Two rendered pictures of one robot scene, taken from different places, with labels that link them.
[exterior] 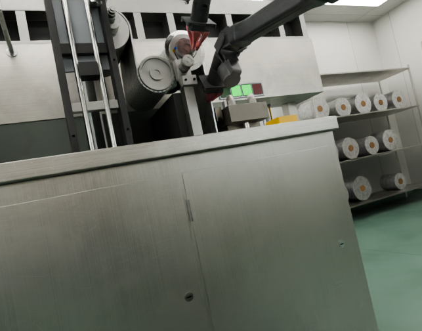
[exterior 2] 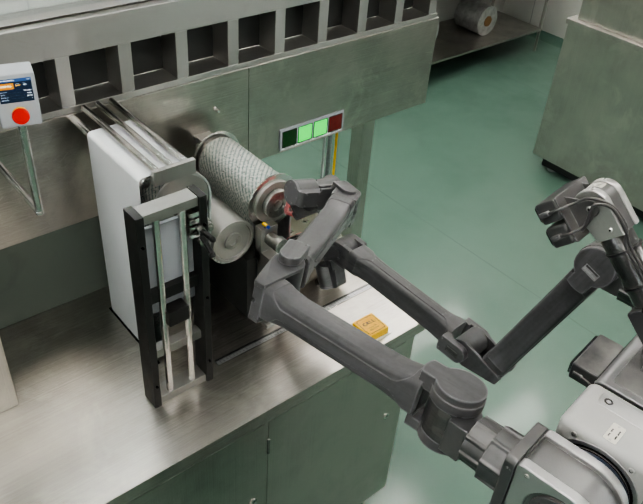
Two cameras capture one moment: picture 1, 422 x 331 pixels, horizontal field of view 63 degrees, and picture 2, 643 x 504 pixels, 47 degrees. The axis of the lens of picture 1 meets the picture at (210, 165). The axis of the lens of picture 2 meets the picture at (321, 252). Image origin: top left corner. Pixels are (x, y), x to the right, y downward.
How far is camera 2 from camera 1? 1.57 m
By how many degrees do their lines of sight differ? 44
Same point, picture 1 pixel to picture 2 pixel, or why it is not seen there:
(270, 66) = (364, 79)
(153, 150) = (253, 424)
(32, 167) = (156, 480)
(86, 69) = (177, 319)
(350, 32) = not seen: outside the picture
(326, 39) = not seen: outside the picture
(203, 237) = (274, 459)
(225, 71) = (327, 280)
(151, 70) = (227, 241)
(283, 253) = (335, 443)
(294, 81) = (389, 96)
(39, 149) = (29, 275)
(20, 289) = not seen: outside the picture
